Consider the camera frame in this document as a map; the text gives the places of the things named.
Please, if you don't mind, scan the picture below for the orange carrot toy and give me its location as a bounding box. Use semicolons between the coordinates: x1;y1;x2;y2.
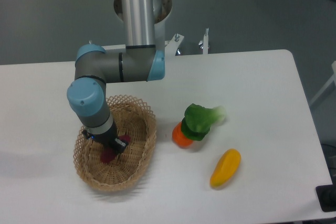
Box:
172;122;193;148

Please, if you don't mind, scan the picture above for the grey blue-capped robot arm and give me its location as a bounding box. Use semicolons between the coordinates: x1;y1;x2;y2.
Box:
67;0;165;154

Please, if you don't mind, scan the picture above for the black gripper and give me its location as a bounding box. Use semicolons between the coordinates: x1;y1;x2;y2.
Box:
81;122;129;154

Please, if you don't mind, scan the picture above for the black box at table edge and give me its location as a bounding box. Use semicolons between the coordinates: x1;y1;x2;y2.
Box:
316;185;335;212

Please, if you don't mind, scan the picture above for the woven wicker oval basket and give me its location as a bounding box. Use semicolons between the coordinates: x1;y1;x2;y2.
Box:
73;95;156;192

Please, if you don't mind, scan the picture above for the purple sweet potato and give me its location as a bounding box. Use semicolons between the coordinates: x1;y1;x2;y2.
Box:
100;135;131;164

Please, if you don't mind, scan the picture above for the white frame at right edge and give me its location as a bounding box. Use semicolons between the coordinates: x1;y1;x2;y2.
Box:
309;61;336;108

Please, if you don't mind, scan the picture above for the yellow mango toy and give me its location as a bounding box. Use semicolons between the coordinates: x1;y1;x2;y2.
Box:
209;148;241;188

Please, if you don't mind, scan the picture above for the green bok choy toy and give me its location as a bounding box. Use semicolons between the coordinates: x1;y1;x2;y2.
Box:
181;103;226;141

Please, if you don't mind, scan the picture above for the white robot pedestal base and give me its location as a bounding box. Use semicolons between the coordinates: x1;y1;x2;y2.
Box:
88;0;211;57

